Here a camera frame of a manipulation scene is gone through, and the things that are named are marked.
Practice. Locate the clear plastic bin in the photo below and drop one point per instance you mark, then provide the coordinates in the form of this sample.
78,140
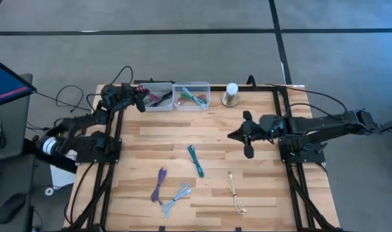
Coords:
191,84
163,108

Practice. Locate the black rounded mount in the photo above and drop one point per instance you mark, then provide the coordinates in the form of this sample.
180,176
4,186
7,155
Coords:
251,82

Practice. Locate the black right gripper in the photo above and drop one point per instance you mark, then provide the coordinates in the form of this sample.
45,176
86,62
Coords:
270,127

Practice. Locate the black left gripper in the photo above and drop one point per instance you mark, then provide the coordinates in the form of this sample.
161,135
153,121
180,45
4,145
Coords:
118,95

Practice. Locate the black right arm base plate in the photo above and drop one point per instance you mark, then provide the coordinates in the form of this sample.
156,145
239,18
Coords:
315,158

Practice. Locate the grey side desk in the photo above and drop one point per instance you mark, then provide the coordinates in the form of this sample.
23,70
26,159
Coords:
12,129

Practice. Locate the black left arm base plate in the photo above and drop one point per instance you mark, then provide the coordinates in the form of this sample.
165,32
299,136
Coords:
86,156

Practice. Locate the black computer mouse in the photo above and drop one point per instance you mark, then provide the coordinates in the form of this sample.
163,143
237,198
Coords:
10,207

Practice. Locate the white bulb on wooden stand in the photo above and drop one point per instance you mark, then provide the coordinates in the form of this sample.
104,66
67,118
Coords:
231,89

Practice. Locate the white box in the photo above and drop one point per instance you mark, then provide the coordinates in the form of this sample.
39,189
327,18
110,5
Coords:
62,175

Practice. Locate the left clear plastic bin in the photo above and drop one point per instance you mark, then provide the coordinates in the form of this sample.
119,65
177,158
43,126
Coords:
163,108

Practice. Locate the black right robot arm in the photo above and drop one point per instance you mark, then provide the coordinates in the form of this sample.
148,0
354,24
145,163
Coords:
328,124

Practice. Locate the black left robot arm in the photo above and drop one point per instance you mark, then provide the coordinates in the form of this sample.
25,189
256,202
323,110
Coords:
83,120

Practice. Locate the white tape roll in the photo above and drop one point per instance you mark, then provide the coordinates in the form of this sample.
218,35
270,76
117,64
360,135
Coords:
46,191

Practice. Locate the blue screen monitor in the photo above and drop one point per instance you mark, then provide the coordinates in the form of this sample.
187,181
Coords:
4,83

